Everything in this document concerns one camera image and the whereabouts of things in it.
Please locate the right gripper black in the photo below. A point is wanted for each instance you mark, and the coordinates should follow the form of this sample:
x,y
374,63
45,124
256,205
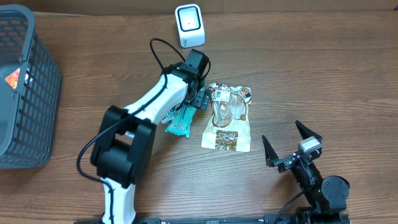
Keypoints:
x,y
286,162

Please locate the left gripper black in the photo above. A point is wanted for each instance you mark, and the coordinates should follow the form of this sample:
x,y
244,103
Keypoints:
x,y
201,99

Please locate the teal wet wipes pack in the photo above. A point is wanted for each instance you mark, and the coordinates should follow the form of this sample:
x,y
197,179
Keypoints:
x,y
181,123

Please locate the small green white packet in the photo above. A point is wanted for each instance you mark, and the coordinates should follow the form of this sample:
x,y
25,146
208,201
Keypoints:
x,y
168,117

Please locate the brown white snack bag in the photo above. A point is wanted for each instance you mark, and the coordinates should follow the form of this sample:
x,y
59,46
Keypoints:
x,y
228,128

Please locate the orange packet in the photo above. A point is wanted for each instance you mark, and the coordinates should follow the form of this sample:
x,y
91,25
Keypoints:
x,y
11,76

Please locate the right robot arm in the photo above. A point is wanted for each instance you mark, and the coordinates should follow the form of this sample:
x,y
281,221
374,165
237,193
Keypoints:
x,y
326,196

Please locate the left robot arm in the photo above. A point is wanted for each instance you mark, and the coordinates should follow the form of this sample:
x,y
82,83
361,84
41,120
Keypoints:
x,y
123,146

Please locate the white barcode scanner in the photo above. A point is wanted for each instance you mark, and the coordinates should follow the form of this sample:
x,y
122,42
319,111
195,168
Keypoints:
x,y
190,25

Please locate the grey plastic mesh basket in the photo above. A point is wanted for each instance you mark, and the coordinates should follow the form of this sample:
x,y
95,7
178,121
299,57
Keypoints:
x,y
29,112

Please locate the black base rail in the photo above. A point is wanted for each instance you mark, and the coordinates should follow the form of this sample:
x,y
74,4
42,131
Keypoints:
x,y
267,219

